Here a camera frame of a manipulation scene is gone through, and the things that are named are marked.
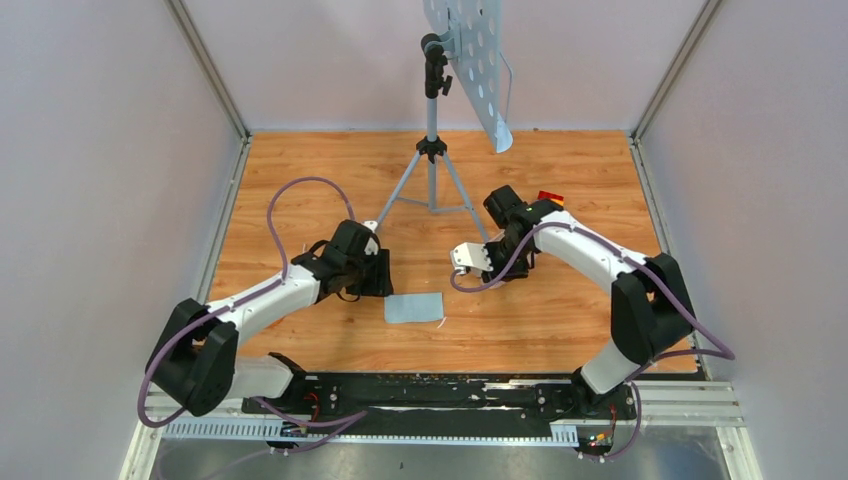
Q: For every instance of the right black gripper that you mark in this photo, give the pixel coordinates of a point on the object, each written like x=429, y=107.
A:
x=498, y=270

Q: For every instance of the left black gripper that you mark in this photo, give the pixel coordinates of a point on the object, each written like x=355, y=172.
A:
x=379, y=284

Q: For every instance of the light blue cleaning cloth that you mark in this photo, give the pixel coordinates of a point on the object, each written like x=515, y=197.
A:
x=414, y=308

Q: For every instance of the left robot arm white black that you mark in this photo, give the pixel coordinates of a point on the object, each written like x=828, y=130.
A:
x=196, y=360

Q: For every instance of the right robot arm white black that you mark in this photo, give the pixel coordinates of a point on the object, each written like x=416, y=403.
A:
x=650, y=305

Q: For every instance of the colourful block cube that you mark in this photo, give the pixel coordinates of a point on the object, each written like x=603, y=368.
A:
x=559, y=199

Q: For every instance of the silver tripod stand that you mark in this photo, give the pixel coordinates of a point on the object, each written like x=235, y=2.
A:
x=432, y=149

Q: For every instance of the perforated light blue panel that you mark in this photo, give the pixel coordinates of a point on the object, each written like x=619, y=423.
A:
x=471, y=34

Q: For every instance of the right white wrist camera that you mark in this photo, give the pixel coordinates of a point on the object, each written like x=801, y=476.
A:
x=471, y=258

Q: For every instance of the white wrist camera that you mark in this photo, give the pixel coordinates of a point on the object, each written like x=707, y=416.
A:
x=373, y=245
x=471, y=258

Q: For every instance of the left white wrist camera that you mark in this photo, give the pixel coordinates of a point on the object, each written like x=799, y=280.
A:
x=373, y=245

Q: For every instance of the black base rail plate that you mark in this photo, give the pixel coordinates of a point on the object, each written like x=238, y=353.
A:
x=449, y=406

